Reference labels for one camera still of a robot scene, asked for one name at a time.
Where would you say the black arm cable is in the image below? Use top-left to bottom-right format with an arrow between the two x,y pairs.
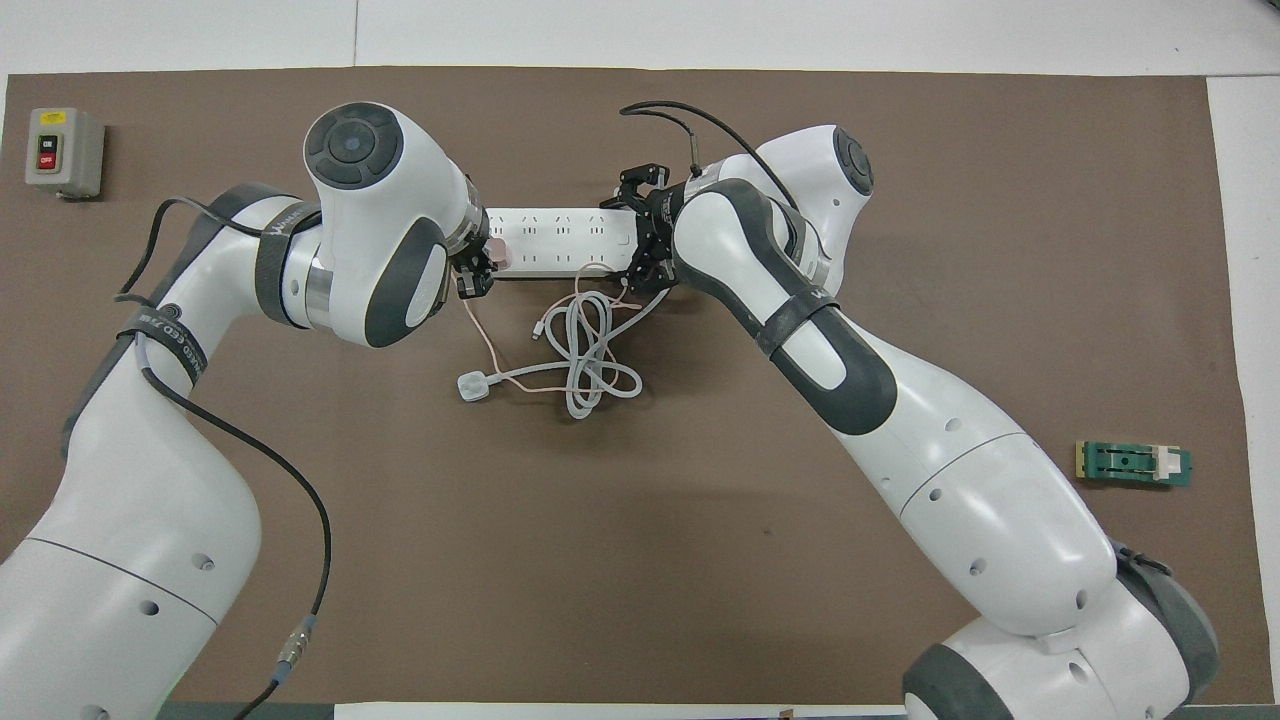
113,196 -> 334,720
619,100 -> 801,213

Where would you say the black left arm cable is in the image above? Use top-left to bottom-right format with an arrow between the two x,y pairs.
113,196 -> 334,720

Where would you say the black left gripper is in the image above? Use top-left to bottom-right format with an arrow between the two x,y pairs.
449,222 -> 497,302

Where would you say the green knife switch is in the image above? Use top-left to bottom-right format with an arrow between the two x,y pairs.
1076,440 -> 1194,492

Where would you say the white power strip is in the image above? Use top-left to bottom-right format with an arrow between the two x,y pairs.
485,207 -> 642,277

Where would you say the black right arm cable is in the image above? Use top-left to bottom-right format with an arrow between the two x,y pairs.
619,100 -> 801,213

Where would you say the grey switch box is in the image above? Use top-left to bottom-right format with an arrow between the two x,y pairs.
25,107 -> 106,200

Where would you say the pink charging cable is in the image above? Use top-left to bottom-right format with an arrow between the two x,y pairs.
462,262 -> 641,394

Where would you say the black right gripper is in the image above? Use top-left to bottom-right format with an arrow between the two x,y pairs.
599,164 -> 692,295

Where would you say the brown table mat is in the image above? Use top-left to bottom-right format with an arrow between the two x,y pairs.
0,66 -> 1247,707

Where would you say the white power cord with plug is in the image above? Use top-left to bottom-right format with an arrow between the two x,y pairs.
456,288 -> 663,420

